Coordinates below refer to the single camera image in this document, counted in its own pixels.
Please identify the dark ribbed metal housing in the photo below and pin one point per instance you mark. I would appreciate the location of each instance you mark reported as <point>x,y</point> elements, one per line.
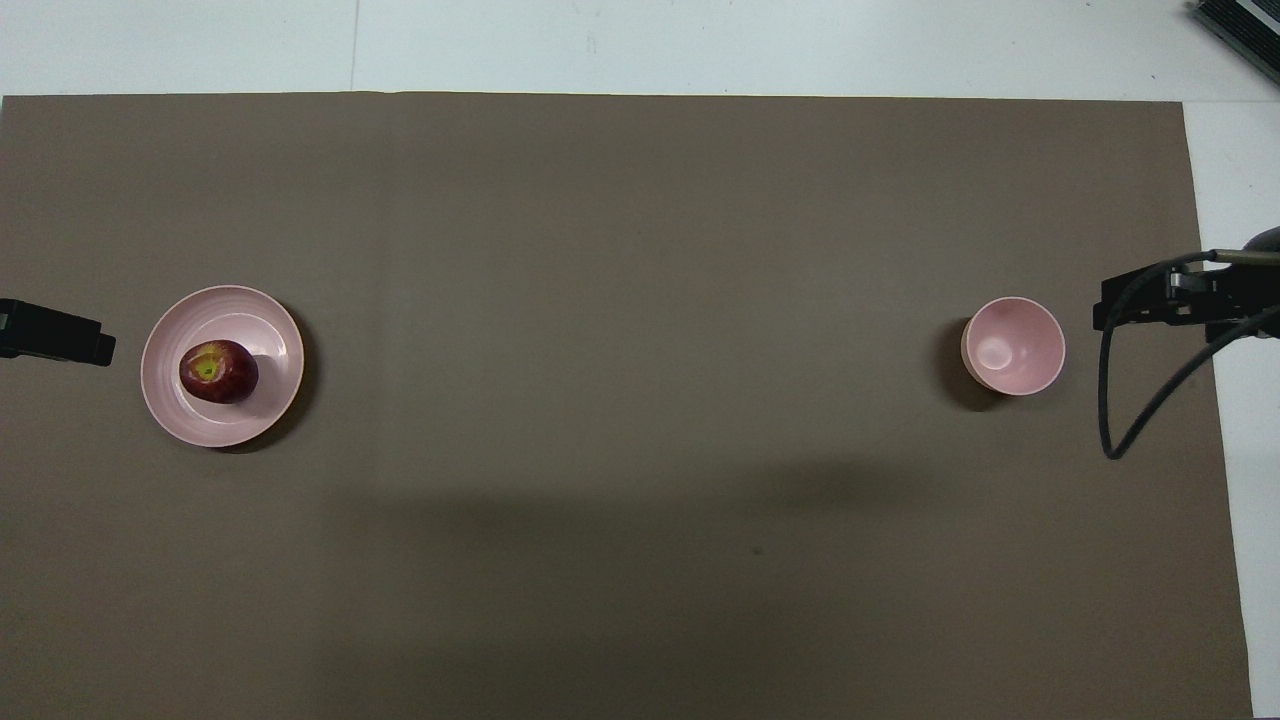
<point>1250,25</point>

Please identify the brown table mat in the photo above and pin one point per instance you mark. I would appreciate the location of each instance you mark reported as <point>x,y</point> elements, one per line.
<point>640,250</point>

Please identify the pink bowl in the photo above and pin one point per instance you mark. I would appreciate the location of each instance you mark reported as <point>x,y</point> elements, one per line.
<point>1012,345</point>

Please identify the red apple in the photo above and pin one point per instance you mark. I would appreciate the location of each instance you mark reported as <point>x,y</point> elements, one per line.
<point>220,375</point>

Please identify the pink plate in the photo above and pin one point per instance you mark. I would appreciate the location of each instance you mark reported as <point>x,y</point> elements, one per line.
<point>170,400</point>

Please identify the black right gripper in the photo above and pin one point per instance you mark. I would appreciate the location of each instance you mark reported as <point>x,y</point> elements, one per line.
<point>1245,295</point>

